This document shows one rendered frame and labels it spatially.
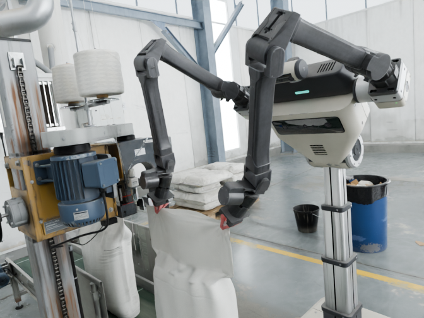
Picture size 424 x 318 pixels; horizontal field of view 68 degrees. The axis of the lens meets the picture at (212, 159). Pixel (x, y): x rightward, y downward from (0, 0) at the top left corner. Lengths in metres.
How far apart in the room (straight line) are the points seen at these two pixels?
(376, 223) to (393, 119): 6.01
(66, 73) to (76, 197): 0.55
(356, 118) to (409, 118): 7.74
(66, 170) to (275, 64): 0.75
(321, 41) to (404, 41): 8.20
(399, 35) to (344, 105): 7.93
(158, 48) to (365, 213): 2.51
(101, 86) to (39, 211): 0.51
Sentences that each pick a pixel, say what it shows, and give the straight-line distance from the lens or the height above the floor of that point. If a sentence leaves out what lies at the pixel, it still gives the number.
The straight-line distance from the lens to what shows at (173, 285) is 1.33.
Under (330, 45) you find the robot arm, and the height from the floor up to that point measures 1.56.
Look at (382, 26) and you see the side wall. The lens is 9.25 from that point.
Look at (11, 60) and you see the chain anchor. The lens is 1.37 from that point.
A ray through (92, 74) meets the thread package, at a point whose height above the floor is 1.59.
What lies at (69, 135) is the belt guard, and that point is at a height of 1.40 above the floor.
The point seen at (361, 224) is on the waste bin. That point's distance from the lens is 3.24.
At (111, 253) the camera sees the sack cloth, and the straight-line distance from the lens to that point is 1.79.
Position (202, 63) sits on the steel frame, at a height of 2.59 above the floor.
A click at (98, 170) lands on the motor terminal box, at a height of 1.28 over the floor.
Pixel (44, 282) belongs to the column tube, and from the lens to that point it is 1.46.
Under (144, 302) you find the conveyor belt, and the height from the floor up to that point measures 0.38.
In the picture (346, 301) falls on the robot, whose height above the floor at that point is 0.50.
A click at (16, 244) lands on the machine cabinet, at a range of 4.21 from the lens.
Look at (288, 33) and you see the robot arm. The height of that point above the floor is 1.58.
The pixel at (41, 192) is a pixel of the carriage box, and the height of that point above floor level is 1.20.
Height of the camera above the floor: 1.41
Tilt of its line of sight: 8 degrees down
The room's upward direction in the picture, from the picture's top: 6 degrees counter-clockwise
